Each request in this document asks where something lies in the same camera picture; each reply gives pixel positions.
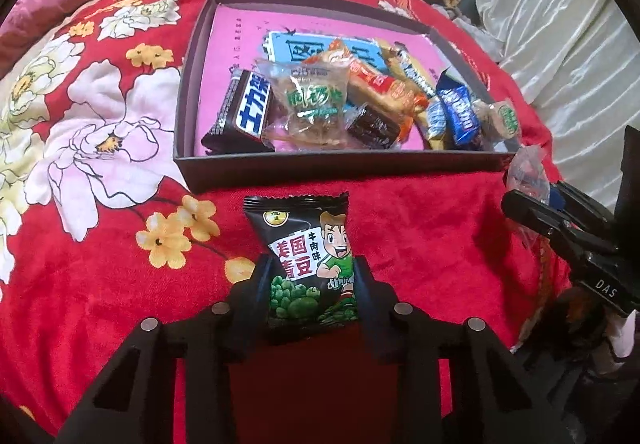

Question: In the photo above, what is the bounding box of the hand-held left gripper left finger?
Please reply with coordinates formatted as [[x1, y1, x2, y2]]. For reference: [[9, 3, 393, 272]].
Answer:
[[55, 256, 273, 444]]

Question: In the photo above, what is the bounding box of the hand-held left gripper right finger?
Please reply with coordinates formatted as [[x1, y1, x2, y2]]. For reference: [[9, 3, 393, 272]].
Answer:
[[352, 256, 571, 444]]

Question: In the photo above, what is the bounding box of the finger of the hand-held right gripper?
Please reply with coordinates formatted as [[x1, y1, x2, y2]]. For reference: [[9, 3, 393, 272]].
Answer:
[[550, 181, 617, 245], [501, 190, 596, 269]]

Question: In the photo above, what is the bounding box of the clear crinkled snack packet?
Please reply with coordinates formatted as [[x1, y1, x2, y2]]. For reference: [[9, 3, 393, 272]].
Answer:
[[502, 146, 556, 249]]

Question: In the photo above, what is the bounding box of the black green pea packet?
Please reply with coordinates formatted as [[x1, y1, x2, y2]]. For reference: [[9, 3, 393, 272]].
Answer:
[[243, 192, 360, 337]]

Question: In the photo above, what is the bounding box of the clear round cookie packet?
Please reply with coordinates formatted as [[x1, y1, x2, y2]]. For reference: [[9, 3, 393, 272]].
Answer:
[[472, 98, 522, 152]]

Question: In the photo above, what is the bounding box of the blue snack packet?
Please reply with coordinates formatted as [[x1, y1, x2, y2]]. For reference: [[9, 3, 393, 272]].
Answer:
[[437, 68, 488, 149]]

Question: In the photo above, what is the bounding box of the small light blue packet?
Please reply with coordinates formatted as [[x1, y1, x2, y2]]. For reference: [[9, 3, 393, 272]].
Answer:
[[422, 98, 451, 152]]

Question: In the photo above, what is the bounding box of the dark shallow cardboard box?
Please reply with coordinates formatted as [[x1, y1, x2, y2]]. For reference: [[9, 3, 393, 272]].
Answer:
[[172, 0, 518, 195]]

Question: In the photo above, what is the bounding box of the small brown chocolate packet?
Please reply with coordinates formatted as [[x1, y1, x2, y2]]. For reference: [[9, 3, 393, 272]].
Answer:
[[345, 104, 413, 149]]

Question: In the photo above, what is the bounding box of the black chocolate bar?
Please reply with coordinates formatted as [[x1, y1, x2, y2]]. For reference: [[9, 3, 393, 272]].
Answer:
[[201, 68, 276, 153]]

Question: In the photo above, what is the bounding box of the yellow wafer bar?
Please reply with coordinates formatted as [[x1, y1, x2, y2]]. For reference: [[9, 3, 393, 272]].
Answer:
[[375, 38, 441, 97]]

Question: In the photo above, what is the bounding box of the clear pastry packet green label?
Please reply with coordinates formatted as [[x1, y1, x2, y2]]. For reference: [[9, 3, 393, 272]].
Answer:
[[256, 58, 351, 149]]

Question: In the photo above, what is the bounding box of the orange snack packet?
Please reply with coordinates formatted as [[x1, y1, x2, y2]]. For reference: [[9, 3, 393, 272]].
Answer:
[[312, 38, 431, 117]]

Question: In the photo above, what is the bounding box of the red floral blanket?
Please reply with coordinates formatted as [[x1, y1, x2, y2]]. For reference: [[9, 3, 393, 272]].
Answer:
[[0, 0, 576, 444]]

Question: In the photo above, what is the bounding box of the light cloth pile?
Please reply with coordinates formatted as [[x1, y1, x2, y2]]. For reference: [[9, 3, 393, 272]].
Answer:
[[452, 6, 506, 64]]

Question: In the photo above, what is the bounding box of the white satin curtain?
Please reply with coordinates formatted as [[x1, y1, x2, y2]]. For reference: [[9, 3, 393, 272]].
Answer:
[[470, 0, 640, 205]]

